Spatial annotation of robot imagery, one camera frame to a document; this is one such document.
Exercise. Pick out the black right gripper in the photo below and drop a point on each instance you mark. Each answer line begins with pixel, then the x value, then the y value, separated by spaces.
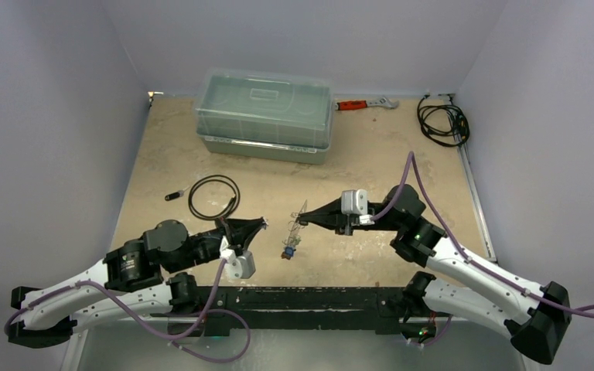
pixel 345 219

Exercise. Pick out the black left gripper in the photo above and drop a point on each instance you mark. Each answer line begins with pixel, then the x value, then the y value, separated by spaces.
pixel 240 231

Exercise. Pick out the metal keyring plate with keys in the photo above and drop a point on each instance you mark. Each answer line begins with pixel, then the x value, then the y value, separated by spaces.
pixel 293 240

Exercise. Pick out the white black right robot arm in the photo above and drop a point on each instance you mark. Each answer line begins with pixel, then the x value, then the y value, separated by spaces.
pixel 524 311

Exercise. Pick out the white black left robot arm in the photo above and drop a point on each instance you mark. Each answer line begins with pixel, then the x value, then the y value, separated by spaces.
pixel 167 270

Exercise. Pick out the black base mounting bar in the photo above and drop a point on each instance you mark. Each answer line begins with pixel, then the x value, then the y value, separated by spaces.
pixel 384 311

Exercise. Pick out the green clear-lid storage box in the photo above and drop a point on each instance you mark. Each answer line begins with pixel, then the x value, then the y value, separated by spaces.
pixel 265 115

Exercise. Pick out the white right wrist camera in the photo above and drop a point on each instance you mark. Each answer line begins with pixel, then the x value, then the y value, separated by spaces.
pixel 354 202

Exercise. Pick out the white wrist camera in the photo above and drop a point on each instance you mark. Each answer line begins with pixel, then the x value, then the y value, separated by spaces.
pixel 238 267
pixel 354 202

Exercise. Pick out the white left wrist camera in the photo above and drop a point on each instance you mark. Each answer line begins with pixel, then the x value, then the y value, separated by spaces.
pixel 238 267

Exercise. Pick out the red handled adjustable wrench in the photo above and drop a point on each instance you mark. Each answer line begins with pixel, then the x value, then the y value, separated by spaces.
pixel 352 105

